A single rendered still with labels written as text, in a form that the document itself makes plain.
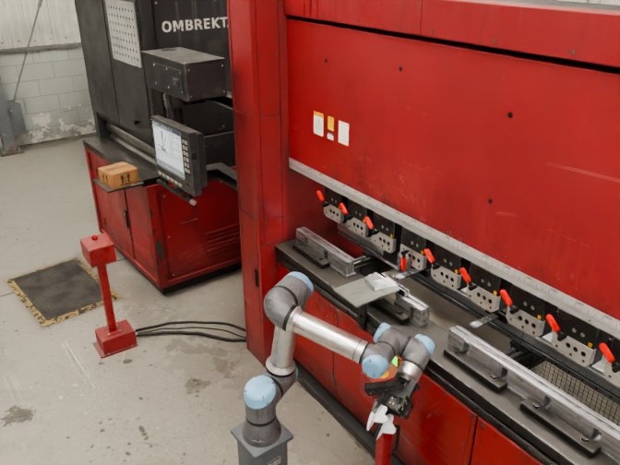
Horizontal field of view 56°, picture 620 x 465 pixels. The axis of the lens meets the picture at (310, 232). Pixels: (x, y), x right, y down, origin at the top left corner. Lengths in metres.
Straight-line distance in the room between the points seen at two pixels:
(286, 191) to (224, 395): 1.31
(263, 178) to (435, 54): 1.33
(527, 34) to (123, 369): 3.12
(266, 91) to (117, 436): 2.08
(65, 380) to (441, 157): 2.78
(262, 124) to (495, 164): 1.42
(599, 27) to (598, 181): 0.45
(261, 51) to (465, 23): 1.23
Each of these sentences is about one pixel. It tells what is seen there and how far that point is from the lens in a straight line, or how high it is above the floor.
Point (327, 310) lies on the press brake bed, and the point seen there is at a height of 0.71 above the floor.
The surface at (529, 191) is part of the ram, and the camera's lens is 2.16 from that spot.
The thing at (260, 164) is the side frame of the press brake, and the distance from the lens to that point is 3.25.
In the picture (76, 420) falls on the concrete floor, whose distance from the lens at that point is 3.82.
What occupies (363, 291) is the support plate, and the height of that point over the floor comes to 1.00.
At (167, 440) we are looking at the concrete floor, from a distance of 3.55.
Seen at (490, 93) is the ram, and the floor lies 2.01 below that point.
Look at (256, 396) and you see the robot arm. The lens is 2.23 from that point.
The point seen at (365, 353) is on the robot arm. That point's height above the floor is 1.31.
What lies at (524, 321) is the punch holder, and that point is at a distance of 2.34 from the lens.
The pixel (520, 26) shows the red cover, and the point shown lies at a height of 2.24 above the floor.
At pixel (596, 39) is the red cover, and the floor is 2.23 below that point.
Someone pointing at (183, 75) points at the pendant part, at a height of 1.88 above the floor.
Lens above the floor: 2.47
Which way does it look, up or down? 26 degrees down
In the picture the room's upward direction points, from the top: straight up
